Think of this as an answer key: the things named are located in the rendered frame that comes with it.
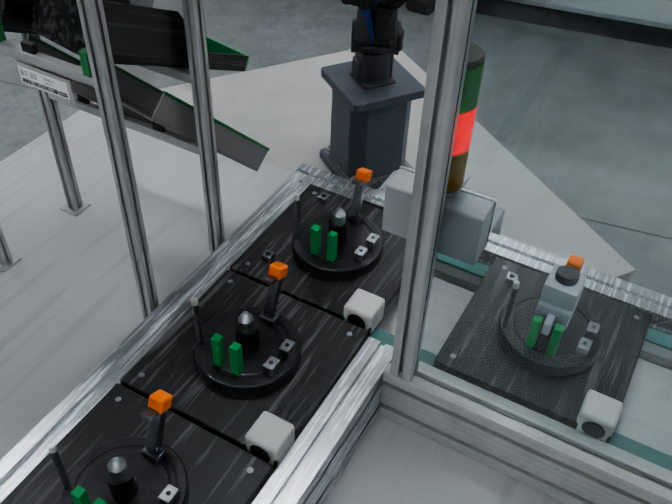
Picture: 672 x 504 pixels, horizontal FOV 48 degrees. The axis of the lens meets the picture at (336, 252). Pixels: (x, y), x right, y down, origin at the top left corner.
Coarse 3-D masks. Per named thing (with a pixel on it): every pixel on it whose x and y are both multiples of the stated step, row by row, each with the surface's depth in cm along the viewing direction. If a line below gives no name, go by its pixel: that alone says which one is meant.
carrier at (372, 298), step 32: (320, 192) 129; (288, 224) 122; (320, 224) 119; (352, 224) 120; (256, 256) 117; (288, 256) 117; (320, 256) 114; (352, 256) 114; (384, 256) 117; (288, 288) 112; (320, 288) 112; (352, 288) 112; (384, 288) 112; (352, 320) 107
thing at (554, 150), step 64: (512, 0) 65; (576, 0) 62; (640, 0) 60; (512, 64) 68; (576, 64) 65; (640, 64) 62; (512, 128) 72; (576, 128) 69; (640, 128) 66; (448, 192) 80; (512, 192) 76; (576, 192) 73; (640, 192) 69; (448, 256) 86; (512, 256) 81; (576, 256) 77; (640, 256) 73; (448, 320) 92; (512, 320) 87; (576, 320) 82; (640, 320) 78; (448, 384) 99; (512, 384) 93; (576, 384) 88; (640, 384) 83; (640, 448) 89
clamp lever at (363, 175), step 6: (360, 168) 117; (360, 174) 116; (366, 174) 116; (354, 180) 115; (360, 180) 116; (366, 180) 116; (360, 186) 117; (354, 192) 118; (360, 192) 118; (354, 198) 118; (360, 198) 118; (354, 204) 119; (360, 204) 119; (354, 210) 119; (360, 210) 120
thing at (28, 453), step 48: (288, 192) 131; (240, 240) 121; (192, 288) 113; (144, 336) 106; (96, 384) 100; (336, 384) 100; (48, 432) 94; (336, 432) 95; (0, 480) 89; (288, 480) 91; (336, 480) 101
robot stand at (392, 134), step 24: (336, 72) 140; (408, 72) 141; (336, 96) 141; (360, 96) 134; (384, 96) 135; (408, 96) 136; (336, 120) 144; (360, 120) 137; (384, 120) 138; (408, 120) 143; (336, 144) 147; (360, 144) 140; (384, 144) 142; (336, 168) 149; (384, 168) 146
